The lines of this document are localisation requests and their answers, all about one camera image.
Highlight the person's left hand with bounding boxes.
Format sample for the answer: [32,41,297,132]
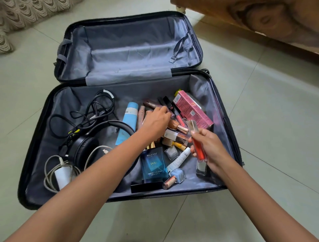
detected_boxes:
[138,106,172,143]

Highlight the person's right hand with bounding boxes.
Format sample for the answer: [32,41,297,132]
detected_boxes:
[188,128,234,176]

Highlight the orange lip gloss tube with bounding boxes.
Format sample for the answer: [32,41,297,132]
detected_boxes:
[187,120,208,163]

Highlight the person's left forearm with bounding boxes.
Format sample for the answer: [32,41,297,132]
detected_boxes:
[5,130,153,242]

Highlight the person's right forearm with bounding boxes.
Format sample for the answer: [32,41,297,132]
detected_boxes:
[211,160,319,242]

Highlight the brown lip gloss tube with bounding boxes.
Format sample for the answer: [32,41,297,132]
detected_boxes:
[143,99,161,110]

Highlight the red lip gloss black cap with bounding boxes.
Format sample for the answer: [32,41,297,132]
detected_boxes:
[163,96,187,128]

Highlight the foundation bottle rose gold cap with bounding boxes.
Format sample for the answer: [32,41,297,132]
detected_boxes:
[168,119,189,135]

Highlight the beige concealer tube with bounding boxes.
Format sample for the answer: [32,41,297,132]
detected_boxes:
[136,105,146,132]

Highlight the pink cosmetics box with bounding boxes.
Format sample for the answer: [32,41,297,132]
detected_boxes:
[173,90,214,130]

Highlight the square bottle rose gold cap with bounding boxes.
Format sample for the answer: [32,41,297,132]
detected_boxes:
[164,129,191,142]

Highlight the yellow nail polish bottle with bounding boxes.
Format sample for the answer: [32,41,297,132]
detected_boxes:
[161,138,187,151]

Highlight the light blue cream tube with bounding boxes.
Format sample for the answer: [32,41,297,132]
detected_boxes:
[115,102,139,146]

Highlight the small clear glass bottle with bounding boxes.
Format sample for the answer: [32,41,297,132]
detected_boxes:
[196,161,208,177]

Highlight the clear nail polish bottle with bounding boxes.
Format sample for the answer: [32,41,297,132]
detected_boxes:
[164,146,179,161]

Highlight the white cream tube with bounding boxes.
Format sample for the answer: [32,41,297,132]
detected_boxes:
[166,147,191,173]

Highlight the light blue nail polish bottle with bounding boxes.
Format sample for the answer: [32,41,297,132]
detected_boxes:
[162,169,187,190]

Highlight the blue perfume bottle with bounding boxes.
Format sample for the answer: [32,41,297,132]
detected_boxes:
[130,147,170,194]

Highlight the black open suitcase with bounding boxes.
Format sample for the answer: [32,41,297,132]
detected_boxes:
[17,11,245,210]

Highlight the black headphones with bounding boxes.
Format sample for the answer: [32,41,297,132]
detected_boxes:
[65,120,140,178]

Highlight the carved wooden furniture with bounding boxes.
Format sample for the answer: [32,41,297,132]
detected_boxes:
[170,0,319,55]

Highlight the beige patterned fabric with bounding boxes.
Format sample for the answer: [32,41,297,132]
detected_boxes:
[0,0,84,54]

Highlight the black cable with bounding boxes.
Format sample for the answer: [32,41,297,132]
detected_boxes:
[49,89,120,140]

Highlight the grey strap with buckle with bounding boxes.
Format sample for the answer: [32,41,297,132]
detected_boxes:
[169,32,189,63]

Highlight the white charger with cable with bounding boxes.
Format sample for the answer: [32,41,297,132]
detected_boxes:
[44,145,113,194]

